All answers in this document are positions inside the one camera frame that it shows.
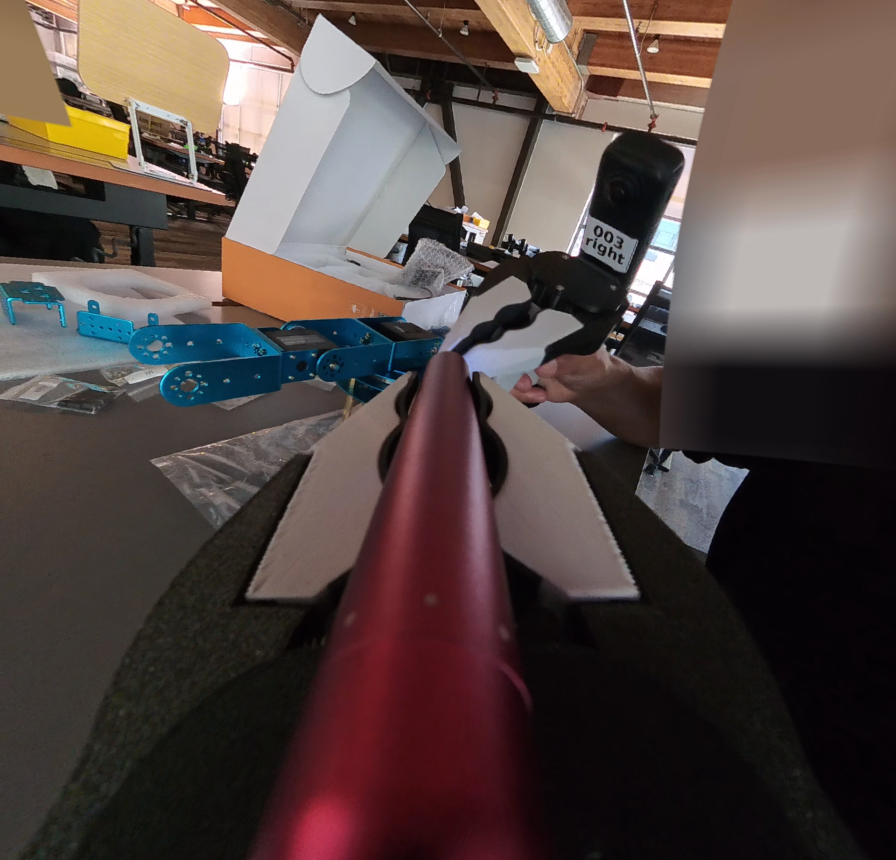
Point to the person's black shirt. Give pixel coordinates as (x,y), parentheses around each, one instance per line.
(805,594)

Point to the blue metal bracket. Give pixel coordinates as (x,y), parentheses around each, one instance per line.
(31,300)
(105,324)

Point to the red metal tube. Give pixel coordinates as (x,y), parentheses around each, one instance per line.
(420,594)

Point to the white foam sheet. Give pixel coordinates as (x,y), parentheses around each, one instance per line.
(28,352)

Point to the white ceiling sensor box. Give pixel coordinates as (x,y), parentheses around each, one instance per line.
(527,65)

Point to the white metal stand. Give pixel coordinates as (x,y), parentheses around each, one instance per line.
(136,135)

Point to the grey desk with wooden edge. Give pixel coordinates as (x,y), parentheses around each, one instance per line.
(84,559)

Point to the small bag of screws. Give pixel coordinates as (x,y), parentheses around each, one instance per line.
(133,375)

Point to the grey ceiling pipe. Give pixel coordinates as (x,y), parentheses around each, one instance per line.
(633,33)

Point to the small bag of black parts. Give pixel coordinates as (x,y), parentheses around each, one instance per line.
(56,392)

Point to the orange and white cardboard box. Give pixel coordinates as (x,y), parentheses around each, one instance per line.
(336,145)

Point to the light wooden board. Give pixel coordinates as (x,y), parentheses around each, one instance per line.
(154,47)

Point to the bubble wrap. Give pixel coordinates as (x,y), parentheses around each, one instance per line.
(434,265)

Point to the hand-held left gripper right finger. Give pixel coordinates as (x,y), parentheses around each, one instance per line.
(560,517)

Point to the wooden background desk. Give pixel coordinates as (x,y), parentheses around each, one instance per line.
(84,174)

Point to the yellow bin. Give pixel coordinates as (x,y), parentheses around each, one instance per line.
(84,135)

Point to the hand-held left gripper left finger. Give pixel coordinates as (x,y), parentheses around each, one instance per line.
(329,510)

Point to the person's right hand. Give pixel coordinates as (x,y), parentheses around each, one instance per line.
(588,384)

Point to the black monitor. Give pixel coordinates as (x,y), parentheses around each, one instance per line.
(434,228)

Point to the clear plastic bag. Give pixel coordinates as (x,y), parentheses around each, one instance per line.
(238,468)

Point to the white foam insert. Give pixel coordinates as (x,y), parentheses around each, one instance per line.
(84,286)

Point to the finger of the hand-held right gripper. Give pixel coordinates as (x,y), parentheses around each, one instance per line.
(493,303)
(532,345)

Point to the blue toy robot arm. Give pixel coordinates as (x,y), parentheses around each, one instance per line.
(224,356)

